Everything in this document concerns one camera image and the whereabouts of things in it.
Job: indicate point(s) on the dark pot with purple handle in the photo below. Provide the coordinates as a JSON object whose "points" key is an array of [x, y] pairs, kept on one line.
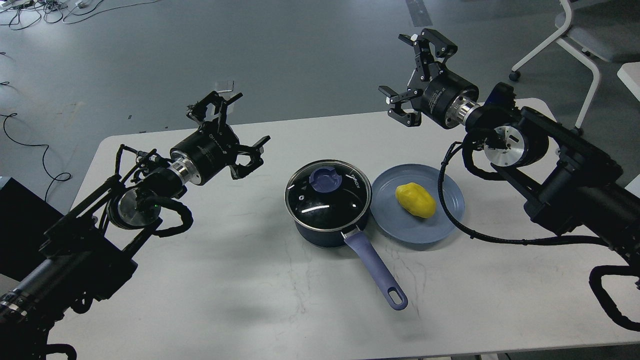
{"points": [[355, 238]]}

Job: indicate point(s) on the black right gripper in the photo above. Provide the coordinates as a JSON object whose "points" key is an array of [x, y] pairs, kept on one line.
{"points": [[432, 96]]}

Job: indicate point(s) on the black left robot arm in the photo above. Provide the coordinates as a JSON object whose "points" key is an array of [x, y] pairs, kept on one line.
{"points": [[88, 253]]}

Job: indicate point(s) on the blue round plate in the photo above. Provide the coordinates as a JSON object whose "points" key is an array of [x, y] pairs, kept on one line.
{"points": [[394, 220]]}

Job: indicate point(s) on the white office chair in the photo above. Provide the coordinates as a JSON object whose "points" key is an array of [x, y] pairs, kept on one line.
{"points": [[606, 29]]}

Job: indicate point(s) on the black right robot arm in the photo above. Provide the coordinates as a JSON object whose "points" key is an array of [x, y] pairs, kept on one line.
{"points": [[569, 185]]}

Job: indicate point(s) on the black box at left edge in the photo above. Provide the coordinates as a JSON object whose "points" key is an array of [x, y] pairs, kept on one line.
{"points": [[24, 219]]}

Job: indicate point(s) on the glass lid with purple knob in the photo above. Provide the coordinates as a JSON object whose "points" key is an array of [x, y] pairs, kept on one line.
{"points": [[328, 195]]}

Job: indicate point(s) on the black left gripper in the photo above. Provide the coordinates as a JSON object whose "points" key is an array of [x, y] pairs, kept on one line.
{"points": [[205, 150]]}

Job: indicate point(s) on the white table corner right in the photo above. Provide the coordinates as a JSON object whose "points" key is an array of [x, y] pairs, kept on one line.
{"points": [[629, 75]]}

